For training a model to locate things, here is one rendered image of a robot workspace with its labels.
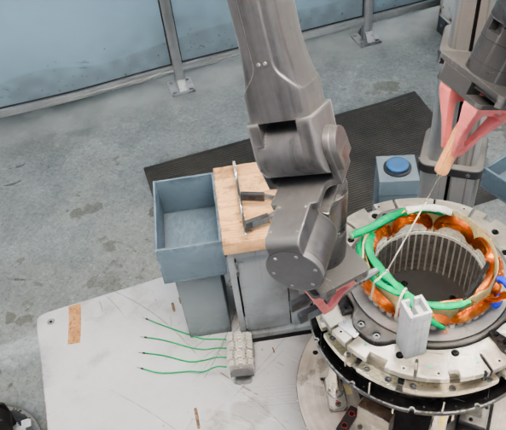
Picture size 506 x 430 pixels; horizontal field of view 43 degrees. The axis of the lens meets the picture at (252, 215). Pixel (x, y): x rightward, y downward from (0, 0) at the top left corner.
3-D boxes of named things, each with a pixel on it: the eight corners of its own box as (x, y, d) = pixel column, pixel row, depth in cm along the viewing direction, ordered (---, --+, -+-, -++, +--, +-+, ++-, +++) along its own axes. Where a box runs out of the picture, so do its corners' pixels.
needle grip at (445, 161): (439, 177, 75) (462, 132, 72) (431, 168, 77) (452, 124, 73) (450, 176, 76) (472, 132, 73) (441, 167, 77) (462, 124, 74)
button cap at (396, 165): (410, 174, 115) (410, 170, 114) (386, 175, 115) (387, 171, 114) (407, 159, 117) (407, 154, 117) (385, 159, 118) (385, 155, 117)
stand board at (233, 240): (223, 256, 104) (222, 246, 103) (214, 177, 118) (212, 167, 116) (346, 236, 105) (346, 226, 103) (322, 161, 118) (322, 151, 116)
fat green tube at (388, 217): (351, 246, 90) (351, 236, 89) (341, 226, 93) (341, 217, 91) (450, 222, 91) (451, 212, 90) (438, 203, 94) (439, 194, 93)
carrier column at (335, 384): (330, 402, 111) (330, 332, 96) (326, 389, 113) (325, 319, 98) (345, 398, 111) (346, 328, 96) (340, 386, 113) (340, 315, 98)
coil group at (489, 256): (485, 283, 88) (491, 263, 85) (465, 251, 93) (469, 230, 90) (497, 280, 89) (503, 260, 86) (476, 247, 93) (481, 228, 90)
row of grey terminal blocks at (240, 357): (255, 382, 117) (253, 370, 114) (229, 385, 117) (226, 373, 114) (253, 336, 124) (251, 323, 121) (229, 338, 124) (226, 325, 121)
